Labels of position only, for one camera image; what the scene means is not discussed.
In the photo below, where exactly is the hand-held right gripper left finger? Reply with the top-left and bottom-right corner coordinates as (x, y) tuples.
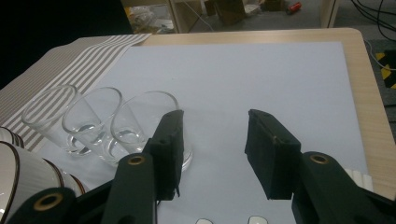
(143, 109), (185, 202)

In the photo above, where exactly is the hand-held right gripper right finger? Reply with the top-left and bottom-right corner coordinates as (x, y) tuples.
(245, 108), (303, 201)

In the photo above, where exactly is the row of white chopsticks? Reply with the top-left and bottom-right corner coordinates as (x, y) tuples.
(344, 167), (375, 193)

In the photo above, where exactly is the clear drinking glass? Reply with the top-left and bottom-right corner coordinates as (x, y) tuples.
(21, 84), (78, 157)
(110, 91), (194, 173)
(61, 87), (124, 166)

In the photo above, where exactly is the white dark-rimmed bowl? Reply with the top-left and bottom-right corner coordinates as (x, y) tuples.
(70, 175), (91, 194)
(43, 158), (82, 200)
(0, 140), (64, 224)

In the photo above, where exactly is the white dark-rimmed plate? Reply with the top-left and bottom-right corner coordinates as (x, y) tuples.
(0, 125), (20, 146)
(0, 132), (25, 149)

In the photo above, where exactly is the pale table sheet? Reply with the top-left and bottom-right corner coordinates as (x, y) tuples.
(31, 41), (369, 224)

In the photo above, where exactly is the grey striped placemat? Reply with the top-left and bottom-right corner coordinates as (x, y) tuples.
(0, 33), (152, 153)

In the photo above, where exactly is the clear plastic bag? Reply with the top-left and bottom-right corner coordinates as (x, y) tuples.
(124, 4), (176, 35)

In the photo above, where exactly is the yellow black hazard tape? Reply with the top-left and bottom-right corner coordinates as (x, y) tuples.
(375, 50), (396, 90)

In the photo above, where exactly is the brown cardboard box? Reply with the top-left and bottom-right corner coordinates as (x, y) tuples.
(214, 0), (248, 26)

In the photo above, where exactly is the white crumpled paper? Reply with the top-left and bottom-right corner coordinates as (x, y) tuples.
(244, 3), (263, 17)

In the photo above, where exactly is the red can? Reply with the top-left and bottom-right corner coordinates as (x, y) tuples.
(287, 1), (303, 15)

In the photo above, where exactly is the white floor cable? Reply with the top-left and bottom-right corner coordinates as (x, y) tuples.
(363, 39), (396, 72)
(183, 0), (217, 32)

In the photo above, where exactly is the bundle of black cables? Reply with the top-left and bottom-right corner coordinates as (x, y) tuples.
(351, 0), (396, 43)

